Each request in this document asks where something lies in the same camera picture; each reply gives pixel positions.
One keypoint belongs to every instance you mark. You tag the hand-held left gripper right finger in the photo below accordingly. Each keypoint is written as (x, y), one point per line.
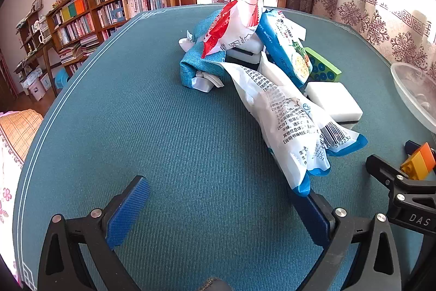
(313, 222)

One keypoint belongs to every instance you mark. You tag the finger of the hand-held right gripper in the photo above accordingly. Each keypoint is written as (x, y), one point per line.
(383, 171)

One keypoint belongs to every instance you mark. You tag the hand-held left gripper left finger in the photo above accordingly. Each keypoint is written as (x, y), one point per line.
(127, 212)

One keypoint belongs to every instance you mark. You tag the white sponge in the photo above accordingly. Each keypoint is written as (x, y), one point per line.
(332, 100)

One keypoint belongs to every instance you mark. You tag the clear plastic bowl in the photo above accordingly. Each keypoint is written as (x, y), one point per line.
(415, 90)

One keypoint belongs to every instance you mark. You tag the white plastic packet blue edge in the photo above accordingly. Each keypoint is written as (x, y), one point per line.
(279, 120)

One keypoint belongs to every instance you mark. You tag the green block with blue dots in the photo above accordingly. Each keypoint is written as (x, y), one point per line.
(323, 69)

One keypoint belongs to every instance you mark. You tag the blue noodle packet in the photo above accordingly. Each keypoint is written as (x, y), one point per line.
(282, 42)

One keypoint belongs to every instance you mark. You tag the teal woven cloth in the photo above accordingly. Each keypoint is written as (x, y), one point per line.
(197, 62)

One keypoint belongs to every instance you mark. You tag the white medicine box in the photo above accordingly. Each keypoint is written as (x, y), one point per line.
(245, 47)

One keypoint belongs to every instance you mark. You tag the red and white packet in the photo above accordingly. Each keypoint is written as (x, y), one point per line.
(226, 25)

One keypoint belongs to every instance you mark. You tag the dark blue toy brick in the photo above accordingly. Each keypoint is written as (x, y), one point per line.
(412, 146)

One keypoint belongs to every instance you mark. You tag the orange and yellow toy brick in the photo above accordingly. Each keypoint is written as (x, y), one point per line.
(420, 163)

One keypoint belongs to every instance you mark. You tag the teal table mat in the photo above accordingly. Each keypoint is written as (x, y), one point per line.
(170, 141)

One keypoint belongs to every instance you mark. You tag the patchwork quilt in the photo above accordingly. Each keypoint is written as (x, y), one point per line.
(20, 130)

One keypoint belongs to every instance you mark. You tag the blue plastic stool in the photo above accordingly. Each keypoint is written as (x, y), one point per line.
(61, 78)

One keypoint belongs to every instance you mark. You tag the white storage bin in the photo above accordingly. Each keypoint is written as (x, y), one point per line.
(34, 86)

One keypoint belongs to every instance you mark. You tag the white patterned curtain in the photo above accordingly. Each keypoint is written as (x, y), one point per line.
(357, 11)

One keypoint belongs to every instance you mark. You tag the wooden side table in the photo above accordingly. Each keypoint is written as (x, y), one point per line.
(47, 66)

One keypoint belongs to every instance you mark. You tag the small wooden shelf unit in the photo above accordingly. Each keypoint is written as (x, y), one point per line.
(32, 32)

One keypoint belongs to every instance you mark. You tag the small picture frame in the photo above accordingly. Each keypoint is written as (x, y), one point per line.
(37, 2)

